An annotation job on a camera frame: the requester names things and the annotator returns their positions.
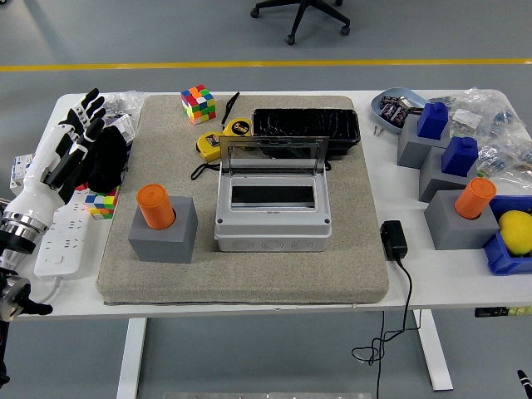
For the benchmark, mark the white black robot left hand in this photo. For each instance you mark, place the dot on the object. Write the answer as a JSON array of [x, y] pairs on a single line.
[[35, 187]]

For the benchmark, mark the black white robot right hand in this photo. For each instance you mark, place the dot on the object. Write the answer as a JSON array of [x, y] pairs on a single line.
[[524, 380]]

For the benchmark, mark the orange cylinder battery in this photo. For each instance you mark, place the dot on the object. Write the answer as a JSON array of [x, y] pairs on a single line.
[[154, 205], [474, 199]]

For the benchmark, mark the grey block with round hole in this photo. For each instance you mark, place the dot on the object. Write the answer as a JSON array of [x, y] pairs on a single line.
[[166, 245]]

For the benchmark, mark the smoked transparent box lid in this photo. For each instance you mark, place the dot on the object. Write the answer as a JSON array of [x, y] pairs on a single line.
[[270, 160]]

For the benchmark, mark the grey electrical enclosure box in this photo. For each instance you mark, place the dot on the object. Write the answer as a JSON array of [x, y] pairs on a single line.
[[272, 232]]

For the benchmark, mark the white power strip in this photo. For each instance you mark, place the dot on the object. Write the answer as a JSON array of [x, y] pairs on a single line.
[[62, 249]]

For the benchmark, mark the small colourful puzzle cube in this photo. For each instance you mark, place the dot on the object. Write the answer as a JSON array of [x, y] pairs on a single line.
[[101, 205]]

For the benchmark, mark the black cloth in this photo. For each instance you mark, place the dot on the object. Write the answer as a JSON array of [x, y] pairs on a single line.
[[106, 162]]

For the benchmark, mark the black table control panel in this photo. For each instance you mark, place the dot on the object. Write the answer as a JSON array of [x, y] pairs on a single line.
[[486, 312]]

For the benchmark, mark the white table leg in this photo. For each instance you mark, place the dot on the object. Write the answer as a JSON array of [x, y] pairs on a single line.
[[434, 353], [131, 357]]

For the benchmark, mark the white socket package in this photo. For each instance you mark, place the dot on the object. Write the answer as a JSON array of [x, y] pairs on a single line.
[[122, 124]]

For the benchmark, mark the clear bag of screws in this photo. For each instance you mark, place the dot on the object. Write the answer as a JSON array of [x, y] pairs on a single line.
[[120, 101]]

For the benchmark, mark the blue storage bin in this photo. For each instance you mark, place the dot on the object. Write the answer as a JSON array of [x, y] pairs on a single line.
[[498, 257]]

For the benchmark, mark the yellow lemon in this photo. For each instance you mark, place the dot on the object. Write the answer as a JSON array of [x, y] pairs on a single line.
[[517, 230]]

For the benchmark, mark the grey block holder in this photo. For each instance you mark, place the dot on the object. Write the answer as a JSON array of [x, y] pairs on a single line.
[[434, 178], [411, 149], [453, 232]]

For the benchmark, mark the yellow tape measure black label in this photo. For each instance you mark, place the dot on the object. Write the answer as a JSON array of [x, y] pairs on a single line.
[[205, 147]]

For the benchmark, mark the large colourful puzzle cube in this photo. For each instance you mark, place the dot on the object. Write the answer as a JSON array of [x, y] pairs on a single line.
[[198, 104]]

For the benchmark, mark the black power adapter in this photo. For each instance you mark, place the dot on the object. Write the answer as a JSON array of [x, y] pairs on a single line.
[[393, 241]]

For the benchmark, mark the yellow tape measure 5m label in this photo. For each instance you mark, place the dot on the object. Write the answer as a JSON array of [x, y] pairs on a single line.
[[239, 126]]

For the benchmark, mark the clear bag of small parts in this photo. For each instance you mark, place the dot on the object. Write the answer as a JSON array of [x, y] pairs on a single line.
[[494, 160], [498, 116]]

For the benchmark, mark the blue block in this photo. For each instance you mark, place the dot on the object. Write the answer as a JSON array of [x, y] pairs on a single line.
[[432, 122], [459, 158]]

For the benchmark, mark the grey-brown fabric mat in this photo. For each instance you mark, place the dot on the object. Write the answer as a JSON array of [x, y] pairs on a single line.
[[249, 278]]

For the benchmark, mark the clear bag of white parts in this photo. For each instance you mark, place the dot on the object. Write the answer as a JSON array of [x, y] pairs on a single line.
[[466, 118]]

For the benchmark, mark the black plastic tray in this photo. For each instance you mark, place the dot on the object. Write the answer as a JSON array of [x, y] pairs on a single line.
[[307, 122]]

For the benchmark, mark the small loose screws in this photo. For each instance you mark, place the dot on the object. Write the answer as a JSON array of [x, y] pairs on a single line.
[[377, 131]]

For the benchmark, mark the large dark purple packet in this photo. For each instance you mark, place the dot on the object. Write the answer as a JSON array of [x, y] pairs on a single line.
[[395, 113]]

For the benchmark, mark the silver metal piece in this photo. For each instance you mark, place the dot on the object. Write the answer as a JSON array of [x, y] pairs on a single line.
[[405, 101]]

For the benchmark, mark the pale blue dish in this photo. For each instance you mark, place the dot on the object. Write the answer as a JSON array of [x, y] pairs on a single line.
[[409, 93]]

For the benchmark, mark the small dark purple packet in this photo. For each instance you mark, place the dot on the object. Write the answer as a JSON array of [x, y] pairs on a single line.
[[390, 100]]

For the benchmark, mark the black office chair base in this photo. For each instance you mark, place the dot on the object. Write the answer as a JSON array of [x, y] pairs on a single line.
[[301, 12]]

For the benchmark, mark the white circuit breaker blue switch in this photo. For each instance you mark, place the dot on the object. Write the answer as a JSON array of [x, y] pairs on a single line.
[[18, 170]]

